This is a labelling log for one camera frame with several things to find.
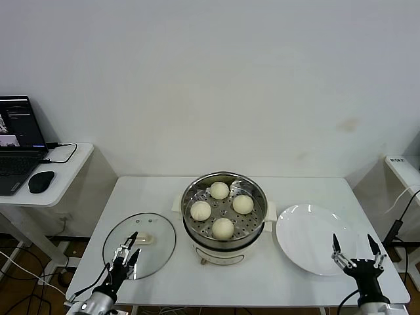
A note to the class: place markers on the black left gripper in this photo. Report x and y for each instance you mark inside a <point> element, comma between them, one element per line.
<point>119,272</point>

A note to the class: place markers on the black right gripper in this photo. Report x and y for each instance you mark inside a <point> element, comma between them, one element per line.
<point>364,270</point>

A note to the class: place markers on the round glass pot lid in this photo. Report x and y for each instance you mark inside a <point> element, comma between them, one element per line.
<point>160,229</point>

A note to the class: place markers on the white steamed baozi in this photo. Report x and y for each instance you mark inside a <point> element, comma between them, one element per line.
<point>243,204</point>
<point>219,190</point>
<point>201,210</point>
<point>223,228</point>

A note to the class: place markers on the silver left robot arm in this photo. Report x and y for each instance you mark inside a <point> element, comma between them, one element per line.
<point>95,303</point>

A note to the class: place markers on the stainless steel steamer basket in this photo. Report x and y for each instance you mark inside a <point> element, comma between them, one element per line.
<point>259,203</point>

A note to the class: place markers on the round white plate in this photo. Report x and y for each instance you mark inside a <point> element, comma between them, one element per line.
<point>308,236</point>

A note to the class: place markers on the small dark floor object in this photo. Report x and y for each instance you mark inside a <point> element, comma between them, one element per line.
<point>62,278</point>

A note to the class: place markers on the cream electric cooker pot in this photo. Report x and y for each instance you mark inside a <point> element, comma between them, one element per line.
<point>223,254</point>

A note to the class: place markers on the white rounded side table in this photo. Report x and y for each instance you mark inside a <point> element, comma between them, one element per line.
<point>65,183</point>

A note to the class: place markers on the black computer mouse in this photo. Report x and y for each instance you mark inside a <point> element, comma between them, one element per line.
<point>41,181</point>

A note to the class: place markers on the dark grey open laptop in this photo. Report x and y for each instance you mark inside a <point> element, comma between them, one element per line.
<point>19,121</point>

